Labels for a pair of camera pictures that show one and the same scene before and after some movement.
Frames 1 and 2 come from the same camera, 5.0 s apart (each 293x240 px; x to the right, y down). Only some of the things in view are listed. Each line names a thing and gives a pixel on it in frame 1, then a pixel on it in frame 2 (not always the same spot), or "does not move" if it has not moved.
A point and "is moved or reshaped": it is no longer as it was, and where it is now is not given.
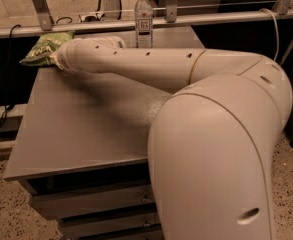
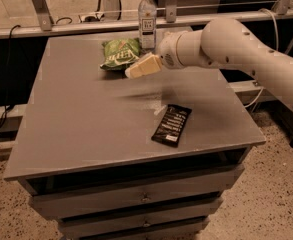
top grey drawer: (57, 205) does not move
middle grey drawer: (73, 227) does not move
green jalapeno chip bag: (39, 53) is moved or reshaped
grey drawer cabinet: (78, 148) does not move
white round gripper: (61, 60) to (167, 52)
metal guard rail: (41, 22) does not move
